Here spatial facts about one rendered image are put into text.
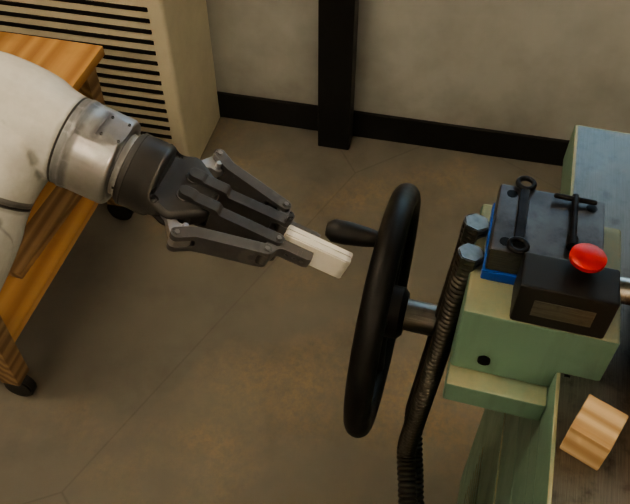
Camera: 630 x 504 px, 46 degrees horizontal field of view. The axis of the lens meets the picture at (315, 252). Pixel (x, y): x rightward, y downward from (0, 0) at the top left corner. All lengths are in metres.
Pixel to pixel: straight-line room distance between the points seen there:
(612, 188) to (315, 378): 1.01
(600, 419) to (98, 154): 0.49
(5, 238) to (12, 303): 1.02
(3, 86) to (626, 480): 0.64
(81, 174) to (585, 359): 0.48
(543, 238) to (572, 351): 0.10
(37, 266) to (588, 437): 1.40
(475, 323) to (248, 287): 1.27
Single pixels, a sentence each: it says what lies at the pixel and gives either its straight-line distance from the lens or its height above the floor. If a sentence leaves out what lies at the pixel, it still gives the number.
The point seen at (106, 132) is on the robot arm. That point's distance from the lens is 0.72.
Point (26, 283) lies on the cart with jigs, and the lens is 1.80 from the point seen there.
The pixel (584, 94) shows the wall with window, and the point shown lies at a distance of 2.18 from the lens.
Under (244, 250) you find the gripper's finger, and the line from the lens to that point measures 0.71.
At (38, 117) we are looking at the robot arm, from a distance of 0.73.
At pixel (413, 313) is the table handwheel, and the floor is 0.83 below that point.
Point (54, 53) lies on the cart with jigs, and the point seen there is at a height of 0.53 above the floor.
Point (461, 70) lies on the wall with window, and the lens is 2.14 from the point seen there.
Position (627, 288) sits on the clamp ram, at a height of 0.96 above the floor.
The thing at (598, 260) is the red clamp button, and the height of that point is 1.02.
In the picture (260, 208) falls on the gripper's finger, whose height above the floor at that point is 0.96.
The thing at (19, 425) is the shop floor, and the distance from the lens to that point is 1.81.
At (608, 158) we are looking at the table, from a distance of 0.95.
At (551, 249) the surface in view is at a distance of 0.68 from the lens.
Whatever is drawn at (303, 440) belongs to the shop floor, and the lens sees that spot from 1.67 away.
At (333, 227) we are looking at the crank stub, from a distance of 0.75.
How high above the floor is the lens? 1.49
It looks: 49 degrees down
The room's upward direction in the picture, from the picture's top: straight up
